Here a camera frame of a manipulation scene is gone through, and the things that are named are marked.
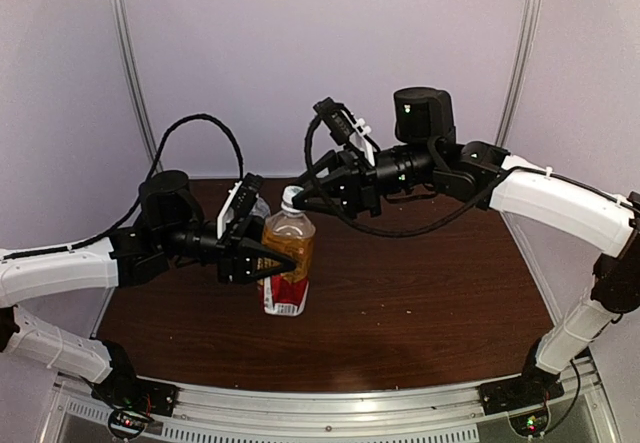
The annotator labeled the left aluminium corner post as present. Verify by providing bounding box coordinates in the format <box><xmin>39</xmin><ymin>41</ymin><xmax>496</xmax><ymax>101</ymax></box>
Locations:
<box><xmin>110</xmin><ymin>0</ymin><xmax>158</xmax><ymax>163</ymax></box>

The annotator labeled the amber tea bottle red label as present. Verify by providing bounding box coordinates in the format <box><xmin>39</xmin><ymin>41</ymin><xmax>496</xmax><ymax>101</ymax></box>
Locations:
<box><xmin>257</xmin><ymin>185</ymin><xmax>317</xmax><ymax>318</ymax></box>

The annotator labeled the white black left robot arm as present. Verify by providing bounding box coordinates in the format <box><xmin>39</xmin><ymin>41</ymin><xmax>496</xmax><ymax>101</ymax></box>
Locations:
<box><xmin>1</xmin><ymin>170</ymin><xmax>296</xmax><ymax>407</ymax></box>

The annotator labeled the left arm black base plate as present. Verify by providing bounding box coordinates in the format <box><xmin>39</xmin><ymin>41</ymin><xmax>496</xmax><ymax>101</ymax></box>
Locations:
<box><xmin>87</xmin><ymin>375</ymin><xmax>179</xmax><ymax>417</ymax></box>

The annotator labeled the right aluminium corner post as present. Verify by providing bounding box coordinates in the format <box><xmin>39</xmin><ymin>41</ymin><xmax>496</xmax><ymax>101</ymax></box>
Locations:
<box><xmin>495</xmin><ymin>0</ymin><xmax>542</xmax><ymax>147</ymax></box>

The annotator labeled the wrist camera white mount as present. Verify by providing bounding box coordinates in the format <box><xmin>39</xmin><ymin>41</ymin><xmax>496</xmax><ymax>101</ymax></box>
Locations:
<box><xmin>313</xmin><ymin>97</ymin><xmax>379</xmax><ymax>166</ymax></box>
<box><xmin>216</xmin><ymin>173</ymin><xmax>264</xmax><ymax>238</ymax></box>

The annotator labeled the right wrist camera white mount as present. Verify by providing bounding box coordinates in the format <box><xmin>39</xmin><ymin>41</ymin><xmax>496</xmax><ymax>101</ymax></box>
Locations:
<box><xmin>313</xmin><ymin>97</ymin><xmax>379</xmax><ymax>166</ymax></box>

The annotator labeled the white tea bottle cap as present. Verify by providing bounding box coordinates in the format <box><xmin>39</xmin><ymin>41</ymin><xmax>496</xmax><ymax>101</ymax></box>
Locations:
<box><xmin>281</xmin><ymin>185</ymin><xmax>303</xmax><ymax>213</ymax></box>

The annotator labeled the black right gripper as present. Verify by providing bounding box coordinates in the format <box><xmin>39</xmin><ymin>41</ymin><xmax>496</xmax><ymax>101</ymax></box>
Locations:
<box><xmin>288</xmin><ymin>140</ymin><xmax>438</xmax><ymax>218</ymax></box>

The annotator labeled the clear plastic water bottle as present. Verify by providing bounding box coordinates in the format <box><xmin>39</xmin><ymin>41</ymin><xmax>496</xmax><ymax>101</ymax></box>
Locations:
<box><xmin>251</xmin><ymin>196</ymin><xmax>271</xmax><ymax>220</ymax></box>

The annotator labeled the aluminium corner post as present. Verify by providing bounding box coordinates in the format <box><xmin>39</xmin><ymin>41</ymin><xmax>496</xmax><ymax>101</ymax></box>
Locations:
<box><xmin>495</xmin><ymin>0</ymin><xmax>542</xmax><ymax>147</ymax></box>
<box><xmin>110</xmin><ymin>0</ymin><xmax>158</xmax><ymax>163</ymax></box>

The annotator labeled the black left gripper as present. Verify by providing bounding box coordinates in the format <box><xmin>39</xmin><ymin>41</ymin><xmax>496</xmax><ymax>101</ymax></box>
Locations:
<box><xmin>157</xmin><ymin>213</ymin><xmax>300</xmax><ymax>285</ymax></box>

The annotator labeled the left circuit board with leds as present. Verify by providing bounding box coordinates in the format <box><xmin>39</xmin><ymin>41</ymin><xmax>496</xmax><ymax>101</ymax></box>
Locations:
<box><xmin>107</xmin><ymin>409</ymin><xmax>151</xmax><ymax>439</ymax></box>

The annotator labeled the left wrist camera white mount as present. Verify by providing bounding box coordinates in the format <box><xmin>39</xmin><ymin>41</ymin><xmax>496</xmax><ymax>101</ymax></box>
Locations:
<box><xmin>216</xmin><ymin>173</ymin><xmax>264</xmax><ymax>238</ymax></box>

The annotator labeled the circuit board with leds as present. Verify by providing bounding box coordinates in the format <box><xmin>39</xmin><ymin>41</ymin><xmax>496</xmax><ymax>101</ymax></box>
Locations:
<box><xmin>509</xmin><ymin>408</ymin><xmax>550</xmax><ymax>438</ymax></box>
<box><xmin>107</xmin><ymin>409</ymin><xmax>151</xmax><ymax>439</ymax></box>

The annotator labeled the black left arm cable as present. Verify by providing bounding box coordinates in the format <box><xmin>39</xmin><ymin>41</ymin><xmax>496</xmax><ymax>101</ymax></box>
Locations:
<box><xmin>0</xmin><ymin>112</ymin><xmax>246</xmax><ymax>264</ymax></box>

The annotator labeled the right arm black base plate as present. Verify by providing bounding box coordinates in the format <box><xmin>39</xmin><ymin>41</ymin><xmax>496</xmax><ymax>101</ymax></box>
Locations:
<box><xmin>478</xmin><ymin>376</ymin><xmax>565</xmax><ymax>415</ymax></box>

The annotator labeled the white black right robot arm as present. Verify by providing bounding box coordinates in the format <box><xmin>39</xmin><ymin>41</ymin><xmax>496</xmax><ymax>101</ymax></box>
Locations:
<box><xmin>293</xmin><ymin>87</ymin><xmax>639</xmax><ymax>405</ymax></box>

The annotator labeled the right circuit board with leds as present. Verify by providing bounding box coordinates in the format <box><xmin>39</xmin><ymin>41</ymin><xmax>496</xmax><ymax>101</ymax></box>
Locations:
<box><xmin>509</xmin><ymin>408</ymin><xmax>550</xmax><ymax>438</ymax></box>

